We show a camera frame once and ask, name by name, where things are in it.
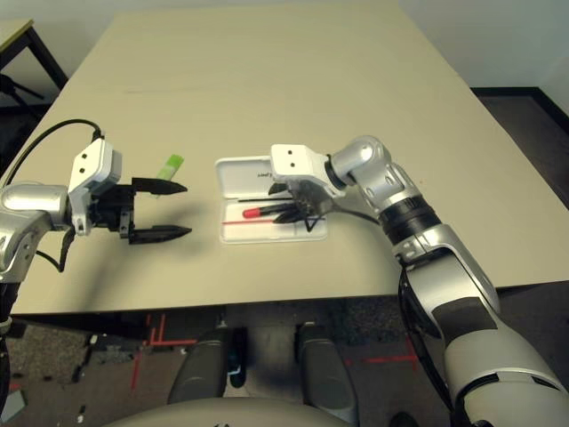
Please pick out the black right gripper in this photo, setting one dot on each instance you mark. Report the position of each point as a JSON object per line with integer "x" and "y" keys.
{"x": 311, "y": 200}

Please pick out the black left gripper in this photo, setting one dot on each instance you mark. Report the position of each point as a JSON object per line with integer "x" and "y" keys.
{"x": 111, "y": 209}

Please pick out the black marker with red cap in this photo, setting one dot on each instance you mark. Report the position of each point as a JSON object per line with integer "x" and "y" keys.
{"x": 252, "y": 212}

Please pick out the white hinged pencil case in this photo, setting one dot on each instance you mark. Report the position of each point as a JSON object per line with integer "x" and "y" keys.
{"x": 242, "y": 175}

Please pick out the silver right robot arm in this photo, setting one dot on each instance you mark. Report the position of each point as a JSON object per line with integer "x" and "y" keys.
{"x": 444, "y": 249}

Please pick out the grey robot left leg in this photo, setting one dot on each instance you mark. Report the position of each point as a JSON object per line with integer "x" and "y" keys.
{"x": 200, "y": 369}

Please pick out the grey robot leg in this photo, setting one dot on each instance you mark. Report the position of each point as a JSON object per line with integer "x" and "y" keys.
{"x": 324, "y": 373}
{"x": 200, "y": 369}

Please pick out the black device with cyan light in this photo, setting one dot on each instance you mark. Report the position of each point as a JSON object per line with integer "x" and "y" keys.
{"x": 236, "y": 364}

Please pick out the grey robot right leg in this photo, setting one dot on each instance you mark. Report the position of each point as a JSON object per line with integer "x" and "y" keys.
{"x": 324, "y": 373}

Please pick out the black tripod stand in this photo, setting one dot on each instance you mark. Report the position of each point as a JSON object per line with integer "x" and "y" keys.
{"x": 13, "y": 89}

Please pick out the light grey robot torso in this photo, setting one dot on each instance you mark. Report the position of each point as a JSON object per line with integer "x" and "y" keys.
{"x": 222, "y": 413}

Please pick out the black robot foot tip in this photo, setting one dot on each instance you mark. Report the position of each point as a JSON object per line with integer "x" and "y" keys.
{"x": 404, "y": 421}

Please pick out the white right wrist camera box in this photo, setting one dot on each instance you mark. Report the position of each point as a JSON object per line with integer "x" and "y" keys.
{"x": 291, "y": 160}

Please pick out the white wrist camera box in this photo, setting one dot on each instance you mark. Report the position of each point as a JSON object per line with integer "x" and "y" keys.
{"x": 291, "y": 160}
{"x": 95, "y": 164}

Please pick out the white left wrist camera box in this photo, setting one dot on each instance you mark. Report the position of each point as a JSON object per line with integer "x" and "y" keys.
{"x": 95, "y": 164}

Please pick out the side table with black frame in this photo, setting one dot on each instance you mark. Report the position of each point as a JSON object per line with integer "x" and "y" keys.
{"x": 11, "y": 31}

